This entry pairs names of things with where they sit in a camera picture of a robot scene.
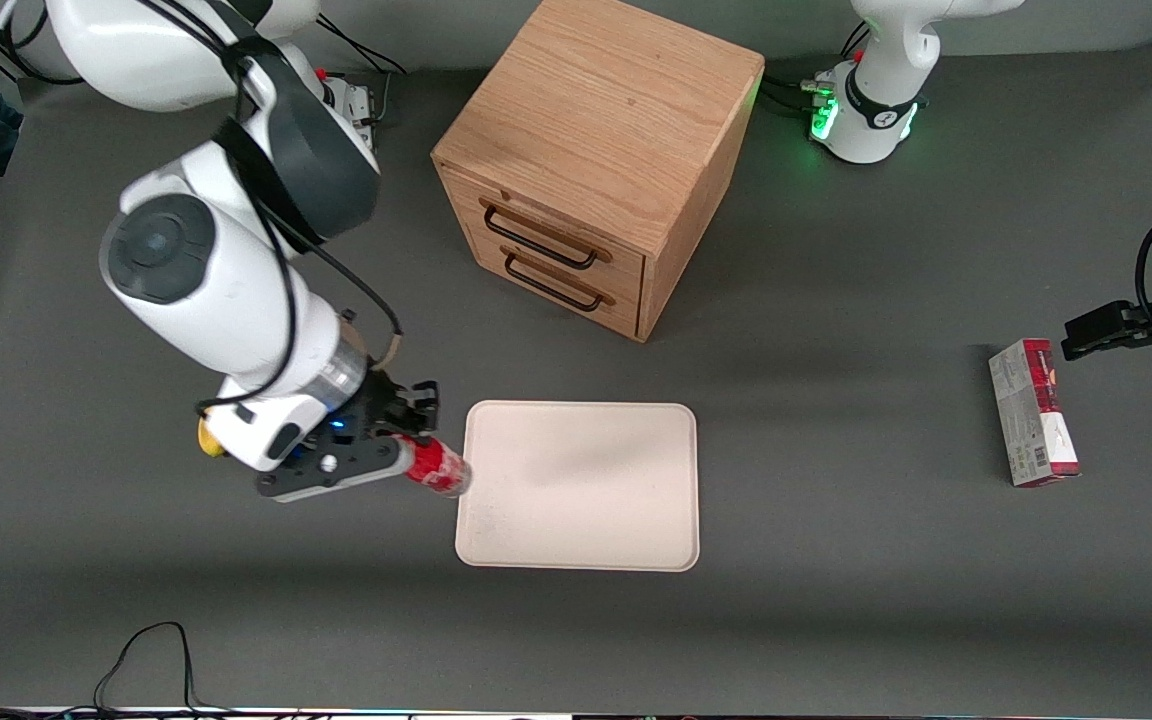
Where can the yellow lemon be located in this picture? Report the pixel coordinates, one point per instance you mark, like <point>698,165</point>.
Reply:
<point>206,440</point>

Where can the wooden drawer cabinet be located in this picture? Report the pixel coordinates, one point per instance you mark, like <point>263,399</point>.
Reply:
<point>596,120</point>

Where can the cream plastic tray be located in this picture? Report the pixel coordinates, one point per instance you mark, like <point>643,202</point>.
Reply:
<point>596,490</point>

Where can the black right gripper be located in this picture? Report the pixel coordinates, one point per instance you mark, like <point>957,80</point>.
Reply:
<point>379,404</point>

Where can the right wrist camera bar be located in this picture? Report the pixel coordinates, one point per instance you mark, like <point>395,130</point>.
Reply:
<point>336,475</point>

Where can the red coke bottle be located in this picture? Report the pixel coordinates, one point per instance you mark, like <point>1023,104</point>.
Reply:
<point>438,468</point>

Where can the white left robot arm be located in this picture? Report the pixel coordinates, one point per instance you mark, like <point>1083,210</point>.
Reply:
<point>881,100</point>

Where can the grey and red carton box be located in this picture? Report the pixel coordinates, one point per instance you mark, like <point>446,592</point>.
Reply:
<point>1031,415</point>

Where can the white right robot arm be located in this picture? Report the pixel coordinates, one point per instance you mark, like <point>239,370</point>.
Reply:
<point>226,300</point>

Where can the wooden drawer front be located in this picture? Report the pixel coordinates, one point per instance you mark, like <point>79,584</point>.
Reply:
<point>576,232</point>
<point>626,305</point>

